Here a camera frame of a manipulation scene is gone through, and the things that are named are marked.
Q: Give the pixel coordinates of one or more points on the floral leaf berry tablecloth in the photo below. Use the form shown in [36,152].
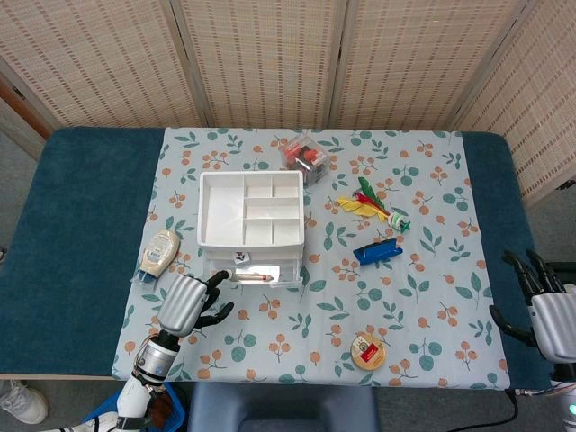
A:
[360,306]

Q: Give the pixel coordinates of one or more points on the teal table cover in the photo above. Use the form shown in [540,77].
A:
[81,225]

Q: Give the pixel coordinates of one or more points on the cream squeeze sauce bottle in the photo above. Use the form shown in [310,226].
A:
[157,254]

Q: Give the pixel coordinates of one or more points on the wooden pencil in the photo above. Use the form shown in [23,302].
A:
[254,276]

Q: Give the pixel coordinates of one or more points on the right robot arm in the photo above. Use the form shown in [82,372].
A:
[564,391]

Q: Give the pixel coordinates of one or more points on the white plastic drawer organizer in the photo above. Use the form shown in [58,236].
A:
[220,211]

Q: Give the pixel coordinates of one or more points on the brown wooden door frame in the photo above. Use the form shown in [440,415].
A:
[24,110]

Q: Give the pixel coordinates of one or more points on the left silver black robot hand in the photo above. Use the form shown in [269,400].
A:
[180,303]

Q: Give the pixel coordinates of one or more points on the woven folding screen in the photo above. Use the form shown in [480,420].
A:
[270,58]

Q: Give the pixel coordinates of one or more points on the blue wrapped package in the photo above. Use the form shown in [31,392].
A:
[375,252]

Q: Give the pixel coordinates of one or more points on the colourful feather shuttlecock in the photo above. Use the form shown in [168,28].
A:
[364,207]

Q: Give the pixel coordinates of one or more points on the white sneaker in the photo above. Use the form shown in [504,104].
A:
[20,402]

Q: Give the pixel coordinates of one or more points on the clear box red black pieces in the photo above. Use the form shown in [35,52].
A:
[306,157]

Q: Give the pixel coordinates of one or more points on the clear plastic drawer with pencil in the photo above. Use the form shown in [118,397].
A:
[288,272]

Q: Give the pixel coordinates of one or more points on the blue chair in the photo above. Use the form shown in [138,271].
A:
[279,409]

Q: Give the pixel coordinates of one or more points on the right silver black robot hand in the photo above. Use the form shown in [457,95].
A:
[553,315]

